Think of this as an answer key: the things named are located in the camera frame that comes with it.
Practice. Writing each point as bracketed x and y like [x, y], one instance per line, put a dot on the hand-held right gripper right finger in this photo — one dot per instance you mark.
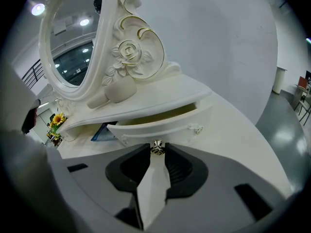
[218, 178]

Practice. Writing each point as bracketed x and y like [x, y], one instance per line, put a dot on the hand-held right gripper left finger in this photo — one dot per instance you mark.
[97, 176]

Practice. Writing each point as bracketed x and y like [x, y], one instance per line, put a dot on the shiny metal fittings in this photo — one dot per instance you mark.
[158, 147]

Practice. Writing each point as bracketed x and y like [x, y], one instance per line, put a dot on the white small drawer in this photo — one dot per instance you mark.
[158, 130]

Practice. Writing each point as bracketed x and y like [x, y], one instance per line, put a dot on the yellow sunflower bouquet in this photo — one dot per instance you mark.
[58, 119]

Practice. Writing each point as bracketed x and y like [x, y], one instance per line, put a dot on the grey chair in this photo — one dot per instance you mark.
[303, 108]

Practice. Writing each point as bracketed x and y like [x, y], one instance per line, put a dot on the black railing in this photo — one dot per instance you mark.
[34, 73]

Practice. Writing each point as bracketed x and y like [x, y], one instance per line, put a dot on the red board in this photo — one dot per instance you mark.
[303, 82]

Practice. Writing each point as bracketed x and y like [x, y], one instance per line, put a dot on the round ceiling light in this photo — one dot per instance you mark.
[38, 9]

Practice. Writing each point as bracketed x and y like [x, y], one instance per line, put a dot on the white cylindrical pedestal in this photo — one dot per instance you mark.
[280, 80]

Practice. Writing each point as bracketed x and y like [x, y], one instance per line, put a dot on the oval mirror ornate white frame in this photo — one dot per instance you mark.
[131, 52]

